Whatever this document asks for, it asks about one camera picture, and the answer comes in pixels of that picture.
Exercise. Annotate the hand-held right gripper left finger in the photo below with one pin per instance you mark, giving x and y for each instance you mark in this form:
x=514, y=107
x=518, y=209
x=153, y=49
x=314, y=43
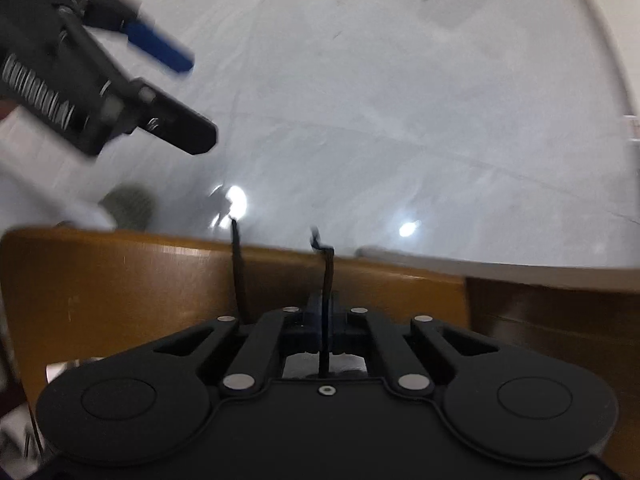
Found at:
x=315, y=320

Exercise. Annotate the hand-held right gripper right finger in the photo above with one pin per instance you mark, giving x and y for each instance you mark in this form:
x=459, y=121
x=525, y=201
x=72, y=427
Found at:
x=336, y=325

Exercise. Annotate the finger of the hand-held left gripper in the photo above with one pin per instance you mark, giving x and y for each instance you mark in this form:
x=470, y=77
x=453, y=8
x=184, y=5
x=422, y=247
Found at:
x=160, y=50
x=185, y=130

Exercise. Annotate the black shoelace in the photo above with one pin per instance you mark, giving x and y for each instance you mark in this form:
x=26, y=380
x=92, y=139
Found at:
x=327, y=285

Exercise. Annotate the plain white cloth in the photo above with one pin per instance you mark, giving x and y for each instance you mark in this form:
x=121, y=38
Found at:
x=45, y=185

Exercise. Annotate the dark brown slatted board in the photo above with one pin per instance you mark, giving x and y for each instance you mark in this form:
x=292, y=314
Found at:
x=550, y=320

